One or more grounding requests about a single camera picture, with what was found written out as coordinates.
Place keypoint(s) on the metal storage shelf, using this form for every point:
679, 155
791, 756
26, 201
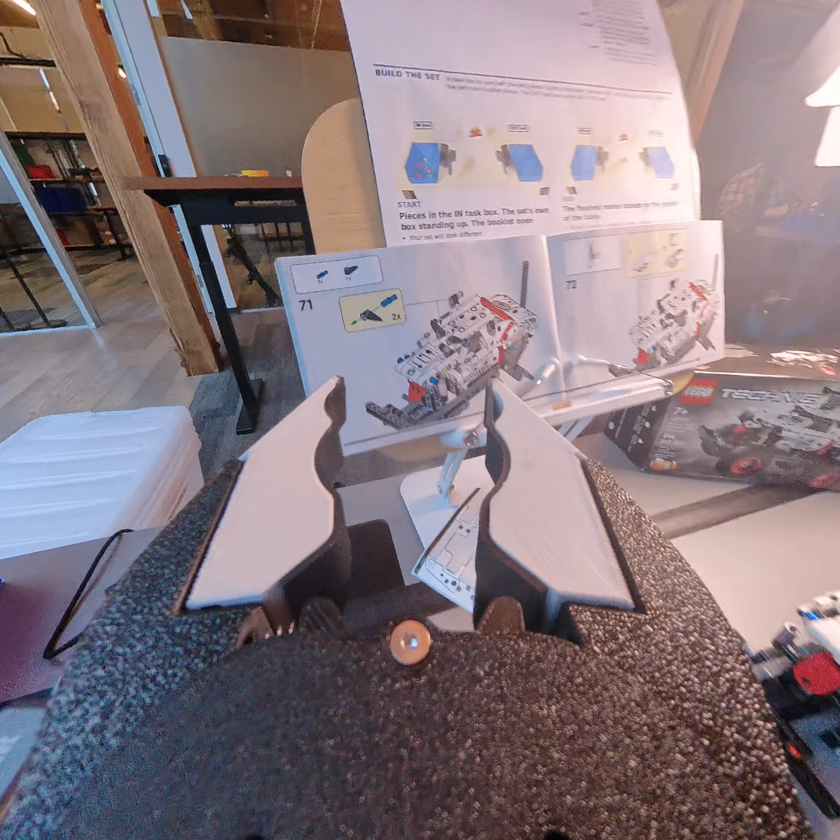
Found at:
65, 197

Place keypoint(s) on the printed task instruction sheet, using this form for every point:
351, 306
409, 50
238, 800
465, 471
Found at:
512, 98

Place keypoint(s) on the open lego instruction booklet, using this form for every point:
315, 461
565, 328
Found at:
459, 289

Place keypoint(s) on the white book stand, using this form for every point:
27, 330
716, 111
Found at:
426, 505

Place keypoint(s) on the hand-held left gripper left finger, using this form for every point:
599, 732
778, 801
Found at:
275, 512

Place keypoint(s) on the white ribbed plastic container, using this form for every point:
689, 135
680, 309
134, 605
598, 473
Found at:
92, 472

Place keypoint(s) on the frosted glass partition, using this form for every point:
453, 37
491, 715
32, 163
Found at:
262, 105

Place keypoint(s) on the white lego truck model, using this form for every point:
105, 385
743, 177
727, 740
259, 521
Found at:
814, 669

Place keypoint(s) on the lego set box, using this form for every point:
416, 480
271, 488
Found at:
754, 426

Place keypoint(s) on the wooden desk with black legs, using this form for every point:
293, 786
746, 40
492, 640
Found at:
216, 190

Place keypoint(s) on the wooden support post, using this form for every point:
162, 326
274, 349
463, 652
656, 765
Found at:
131, 197

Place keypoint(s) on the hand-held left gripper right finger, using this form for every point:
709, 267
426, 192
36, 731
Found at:
551, 518

